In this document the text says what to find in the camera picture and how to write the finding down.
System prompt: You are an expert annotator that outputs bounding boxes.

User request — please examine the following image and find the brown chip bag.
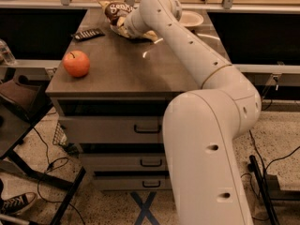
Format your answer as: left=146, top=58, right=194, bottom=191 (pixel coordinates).
left=101, top=0, right=159, bottom=43

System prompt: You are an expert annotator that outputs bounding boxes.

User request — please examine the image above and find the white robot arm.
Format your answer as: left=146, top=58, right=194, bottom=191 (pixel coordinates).
left=125, top=0, right=262, bottom=225

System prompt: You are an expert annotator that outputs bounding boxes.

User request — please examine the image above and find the grey drawer cabinet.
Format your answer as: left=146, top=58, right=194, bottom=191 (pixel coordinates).
left=47, top=8, right=198, bottom=181

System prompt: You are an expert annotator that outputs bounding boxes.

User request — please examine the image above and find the top grey drawer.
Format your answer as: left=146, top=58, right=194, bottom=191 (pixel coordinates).
left=59, top=116, right=163, bottom=143

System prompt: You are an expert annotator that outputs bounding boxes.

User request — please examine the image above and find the grey drawer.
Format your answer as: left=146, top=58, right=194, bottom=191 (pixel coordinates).
left=59, top=116, right=163, bottom=143
left=93, top=176, right=172, bottom=190
left=80, top=153, right=167, bottom=172

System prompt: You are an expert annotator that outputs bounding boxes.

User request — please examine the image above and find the bottom grey drawer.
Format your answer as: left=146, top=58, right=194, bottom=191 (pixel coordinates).
left=93, top=176, right=172, bottom=190

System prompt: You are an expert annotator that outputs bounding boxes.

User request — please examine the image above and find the middle grey drawer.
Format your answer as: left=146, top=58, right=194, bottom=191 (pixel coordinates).
left=80, top=153, right=167, bottom=172

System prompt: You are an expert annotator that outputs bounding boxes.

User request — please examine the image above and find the red apple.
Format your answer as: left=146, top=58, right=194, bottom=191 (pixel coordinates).
left=63, top=51, right=90, bottom=78

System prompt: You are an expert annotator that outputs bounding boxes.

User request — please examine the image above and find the black remote control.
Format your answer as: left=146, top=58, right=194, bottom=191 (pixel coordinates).
left=72, top=28, right=104, bottom=41

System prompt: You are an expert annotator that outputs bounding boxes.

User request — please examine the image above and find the black metal stand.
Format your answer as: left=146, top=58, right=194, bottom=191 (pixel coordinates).
left=249, top=155, right=300, bottom=225

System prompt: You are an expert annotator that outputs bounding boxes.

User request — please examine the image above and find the clear plastic bottle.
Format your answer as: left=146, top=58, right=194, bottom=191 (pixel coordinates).
left=0, top=39, right=16, bottom=66

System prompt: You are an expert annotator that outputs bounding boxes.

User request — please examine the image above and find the black canvas sneaker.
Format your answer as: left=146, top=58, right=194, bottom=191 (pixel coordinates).
left=0, top=192, right=37, bottom=215

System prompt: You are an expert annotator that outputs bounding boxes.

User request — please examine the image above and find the wire mesh basket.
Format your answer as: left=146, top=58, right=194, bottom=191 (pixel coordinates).
left=52, top=123, right=68, bottom=147

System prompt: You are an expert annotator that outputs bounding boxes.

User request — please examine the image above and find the black floor cable left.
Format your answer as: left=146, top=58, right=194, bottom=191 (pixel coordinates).
left=32, top=127, right=86, bottom=225

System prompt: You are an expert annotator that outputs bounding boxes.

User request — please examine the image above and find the black floor cable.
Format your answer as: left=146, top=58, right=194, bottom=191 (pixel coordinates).
left=240, top=128, right=300, bottom=222
left=32, top=127, right=86, bottom=225

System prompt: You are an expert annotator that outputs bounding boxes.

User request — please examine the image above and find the black floor cable right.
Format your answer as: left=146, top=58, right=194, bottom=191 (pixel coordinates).
left=240, top=128, right=300, bottom=222

